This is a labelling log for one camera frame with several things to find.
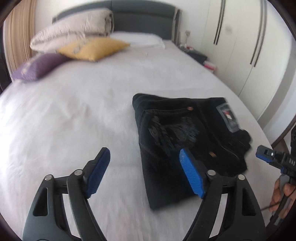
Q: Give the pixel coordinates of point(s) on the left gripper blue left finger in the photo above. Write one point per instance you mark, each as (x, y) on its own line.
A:
(94, 171)

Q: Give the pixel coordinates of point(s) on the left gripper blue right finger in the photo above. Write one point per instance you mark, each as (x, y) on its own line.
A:
(195, 171)

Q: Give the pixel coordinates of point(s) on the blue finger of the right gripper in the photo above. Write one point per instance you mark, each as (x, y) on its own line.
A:
(268, 155)

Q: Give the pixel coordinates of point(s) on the black denim pants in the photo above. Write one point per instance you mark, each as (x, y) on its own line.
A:
(206, 126)

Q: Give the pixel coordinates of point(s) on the bed with white sheet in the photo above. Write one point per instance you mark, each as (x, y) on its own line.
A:
(59, 123)

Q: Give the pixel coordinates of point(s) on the white waste bin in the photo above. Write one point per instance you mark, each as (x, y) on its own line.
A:
(209, 66)

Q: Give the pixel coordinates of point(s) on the white wardrobe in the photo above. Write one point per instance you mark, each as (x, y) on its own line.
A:
(250, 45)

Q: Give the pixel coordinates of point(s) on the purple cushion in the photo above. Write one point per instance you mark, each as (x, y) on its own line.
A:
(39, 66)

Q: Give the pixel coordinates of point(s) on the dark bedside table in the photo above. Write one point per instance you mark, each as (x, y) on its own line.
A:
(196, 55)

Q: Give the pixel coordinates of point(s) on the yellow cushion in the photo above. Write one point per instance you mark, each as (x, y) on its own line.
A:
(92, 49)

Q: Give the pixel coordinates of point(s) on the white pillow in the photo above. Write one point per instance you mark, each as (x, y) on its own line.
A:
(139, 39)

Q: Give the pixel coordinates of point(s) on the folded beige duvet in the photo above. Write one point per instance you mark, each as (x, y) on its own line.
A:
(93, 23)

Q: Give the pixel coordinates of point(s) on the dark grey headboard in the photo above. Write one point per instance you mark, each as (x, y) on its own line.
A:
(152, 17)

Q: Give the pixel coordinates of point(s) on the beige curtain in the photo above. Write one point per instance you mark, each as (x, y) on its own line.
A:
(19, 28)

